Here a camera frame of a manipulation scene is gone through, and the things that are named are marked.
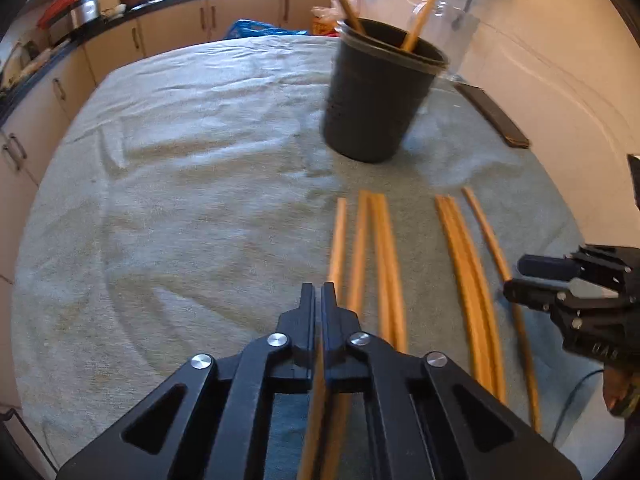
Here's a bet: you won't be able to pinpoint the black smartphone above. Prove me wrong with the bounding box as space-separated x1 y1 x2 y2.
454 82 531 150

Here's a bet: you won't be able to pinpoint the thin black cable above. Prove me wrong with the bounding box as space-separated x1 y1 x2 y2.
550 369 607 443

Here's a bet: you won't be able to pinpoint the beige lower kitchen cabinets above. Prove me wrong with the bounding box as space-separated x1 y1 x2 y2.
0 0 351 286

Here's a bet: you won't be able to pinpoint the clear plastic bottle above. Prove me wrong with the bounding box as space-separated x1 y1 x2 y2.
407 0 482 86

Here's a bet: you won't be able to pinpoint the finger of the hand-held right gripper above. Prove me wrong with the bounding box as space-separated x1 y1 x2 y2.
502 279 601 313
517 245 640 288

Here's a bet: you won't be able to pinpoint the person's right forearm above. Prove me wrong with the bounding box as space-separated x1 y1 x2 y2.
602 365 640 418

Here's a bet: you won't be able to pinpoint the black plastic cup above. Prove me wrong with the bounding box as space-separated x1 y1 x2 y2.
321 17 449 164

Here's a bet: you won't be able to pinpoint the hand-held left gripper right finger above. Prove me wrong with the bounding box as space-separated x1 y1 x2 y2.
322 282 583 480

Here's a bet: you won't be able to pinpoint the black floor cable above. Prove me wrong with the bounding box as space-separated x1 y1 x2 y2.
0 407 57 473

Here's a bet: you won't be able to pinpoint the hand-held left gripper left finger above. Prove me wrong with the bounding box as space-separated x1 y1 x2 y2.
57 283 317 480

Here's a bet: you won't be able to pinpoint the group of wooden chopsticks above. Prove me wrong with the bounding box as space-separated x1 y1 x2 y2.
320 186 543 480

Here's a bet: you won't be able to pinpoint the red plastic colander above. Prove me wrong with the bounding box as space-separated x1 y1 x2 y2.
37 0 78 28

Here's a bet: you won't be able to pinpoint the black kitchen countertop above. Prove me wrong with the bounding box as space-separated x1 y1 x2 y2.
0 0 351 128

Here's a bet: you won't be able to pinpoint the blue plastic bag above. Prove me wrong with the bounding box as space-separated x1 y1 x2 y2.
222 19 308 40

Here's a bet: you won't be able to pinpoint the grey-green table cloth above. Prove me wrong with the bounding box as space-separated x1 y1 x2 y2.
10 32 586 480

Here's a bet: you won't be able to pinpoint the orange bin with plastic bag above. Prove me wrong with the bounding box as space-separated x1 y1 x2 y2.
311 0 363 37

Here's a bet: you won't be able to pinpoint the steel rice cooker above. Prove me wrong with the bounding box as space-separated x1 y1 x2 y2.
70 0 101 28

